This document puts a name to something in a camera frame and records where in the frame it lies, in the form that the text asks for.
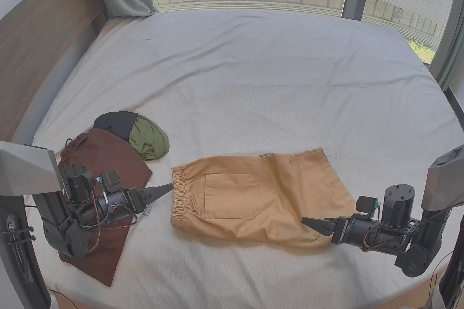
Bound brown garment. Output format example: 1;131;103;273
58;128;153;288

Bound tan shorts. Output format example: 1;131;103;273
170;147;357;249

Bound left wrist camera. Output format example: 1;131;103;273
98;170;122;192

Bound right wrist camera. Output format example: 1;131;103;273
355;196;381;221

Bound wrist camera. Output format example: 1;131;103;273
355;196;381;221
98;170;122;192

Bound bed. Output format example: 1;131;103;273
0;0;464;309

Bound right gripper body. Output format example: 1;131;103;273
331;216;381;249

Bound black garment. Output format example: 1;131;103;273
94;111;140;141

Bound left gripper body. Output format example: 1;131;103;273
103;187;153;221

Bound green garment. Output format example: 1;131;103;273
129;115;171;160

